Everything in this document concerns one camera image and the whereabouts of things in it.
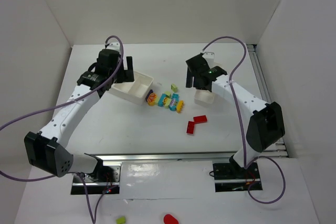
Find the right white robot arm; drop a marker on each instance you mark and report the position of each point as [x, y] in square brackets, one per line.
[265, 120]

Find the right white divided container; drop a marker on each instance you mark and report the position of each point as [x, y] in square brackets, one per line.
[204, 97]

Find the aluminium rail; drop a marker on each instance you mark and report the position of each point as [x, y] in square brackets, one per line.
[118, 159]
[278, 149]

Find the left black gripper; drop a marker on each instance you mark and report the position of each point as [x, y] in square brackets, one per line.
[124, 74]

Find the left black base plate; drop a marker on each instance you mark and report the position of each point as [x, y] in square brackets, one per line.
[110, 182]

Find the left white divided container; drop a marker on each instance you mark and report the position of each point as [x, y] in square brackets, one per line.
[135, 91]

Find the teal and green lego stack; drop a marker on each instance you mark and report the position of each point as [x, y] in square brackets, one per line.
[163, 98]

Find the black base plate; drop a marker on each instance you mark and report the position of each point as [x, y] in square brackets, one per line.
[110, 182]
[226, 179]

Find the aluminium rail front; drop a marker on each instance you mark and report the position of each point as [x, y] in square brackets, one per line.
[118, 159]

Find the green lego on foreground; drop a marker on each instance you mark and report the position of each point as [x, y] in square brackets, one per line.
[121, 220]

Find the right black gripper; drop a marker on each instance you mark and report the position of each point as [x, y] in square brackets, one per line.
[194, 67]

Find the light green lego brick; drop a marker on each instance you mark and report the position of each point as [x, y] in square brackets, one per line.
[174, 87]

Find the teal flower lego brick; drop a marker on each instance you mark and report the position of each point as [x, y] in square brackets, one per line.
[174, 102]

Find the red round piece foreground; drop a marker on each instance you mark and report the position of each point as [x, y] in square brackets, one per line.
[169, 219]

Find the red lego brick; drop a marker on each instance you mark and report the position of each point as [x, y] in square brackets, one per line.
[190, 128]
[200, 119]

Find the orange sun round lego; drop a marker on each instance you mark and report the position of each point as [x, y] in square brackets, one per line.
[154, 102]

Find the purple lego piece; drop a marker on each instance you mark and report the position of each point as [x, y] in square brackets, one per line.
[149, 94]

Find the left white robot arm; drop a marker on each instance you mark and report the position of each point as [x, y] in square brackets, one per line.
[46, 149]

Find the aluminium rail right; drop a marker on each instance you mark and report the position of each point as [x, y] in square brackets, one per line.
[278, 149]

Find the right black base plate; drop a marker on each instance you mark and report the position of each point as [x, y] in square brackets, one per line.
[226, 179]

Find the white divided container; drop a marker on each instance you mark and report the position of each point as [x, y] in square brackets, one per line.
[204, 97]
[135, 91]

